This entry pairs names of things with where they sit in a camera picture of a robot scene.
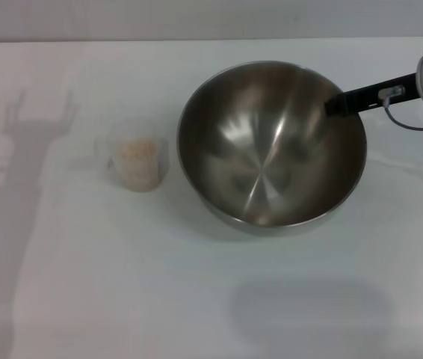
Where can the stainless steel mixing bowl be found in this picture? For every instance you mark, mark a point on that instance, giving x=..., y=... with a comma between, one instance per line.
x=271, y=157

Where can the white rice grains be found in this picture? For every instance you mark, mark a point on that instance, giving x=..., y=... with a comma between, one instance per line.
x=138, y=159

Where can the clear plastic measuring cup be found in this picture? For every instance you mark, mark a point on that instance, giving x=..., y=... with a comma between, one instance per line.
x=136, y=179

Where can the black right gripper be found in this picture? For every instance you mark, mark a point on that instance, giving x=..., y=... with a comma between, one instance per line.
x=383, y=91

